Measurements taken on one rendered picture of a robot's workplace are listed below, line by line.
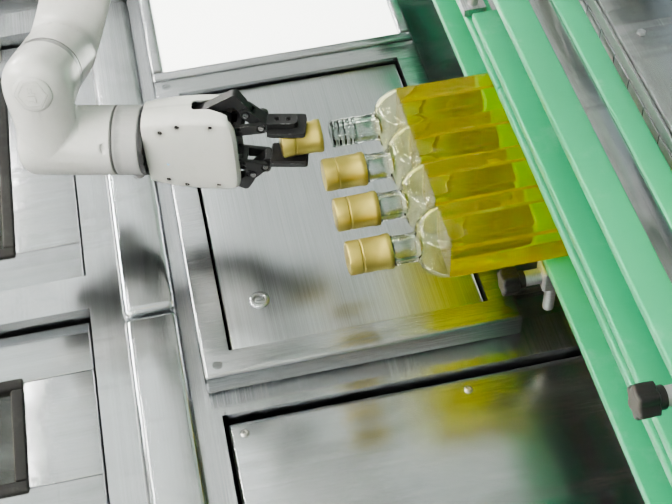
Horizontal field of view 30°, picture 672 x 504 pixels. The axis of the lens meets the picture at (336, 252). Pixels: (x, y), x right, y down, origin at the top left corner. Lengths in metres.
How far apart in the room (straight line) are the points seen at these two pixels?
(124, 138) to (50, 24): 0.15
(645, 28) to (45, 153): 0.62
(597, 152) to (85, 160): 0.54
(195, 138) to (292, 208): 0.18
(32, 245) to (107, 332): 0.18
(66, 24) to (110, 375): 0.38
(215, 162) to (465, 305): 0.30
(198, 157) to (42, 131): 0.16
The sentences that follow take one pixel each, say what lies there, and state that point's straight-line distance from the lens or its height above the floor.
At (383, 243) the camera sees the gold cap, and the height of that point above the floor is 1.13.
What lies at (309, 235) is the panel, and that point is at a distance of 1.41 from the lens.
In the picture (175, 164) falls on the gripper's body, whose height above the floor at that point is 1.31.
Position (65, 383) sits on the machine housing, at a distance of 1.38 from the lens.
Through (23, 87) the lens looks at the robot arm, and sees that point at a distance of 1.31.
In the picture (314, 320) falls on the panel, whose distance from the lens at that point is 1.33.
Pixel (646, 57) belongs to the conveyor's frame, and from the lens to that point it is 1.21.
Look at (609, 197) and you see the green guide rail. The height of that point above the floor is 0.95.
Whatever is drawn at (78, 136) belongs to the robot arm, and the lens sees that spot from 1.34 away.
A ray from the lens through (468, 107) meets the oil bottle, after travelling 1.33.
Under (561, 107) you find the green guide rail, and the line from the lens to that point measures 1.18.
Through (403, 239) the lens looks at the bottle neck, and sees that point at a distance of 1.22.
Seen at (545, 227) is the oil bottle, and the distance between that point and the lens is 1.22.
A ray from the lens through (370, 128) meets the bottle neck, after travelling 1.33.
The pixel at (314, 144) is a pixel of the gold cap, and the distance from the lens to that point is 1.32.
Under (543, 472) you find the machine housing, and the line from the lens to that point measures 1.28.
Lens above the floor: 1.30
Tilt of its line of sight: 6 degrees down
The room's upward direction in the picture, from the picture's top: 100 degrees counter-clockwise
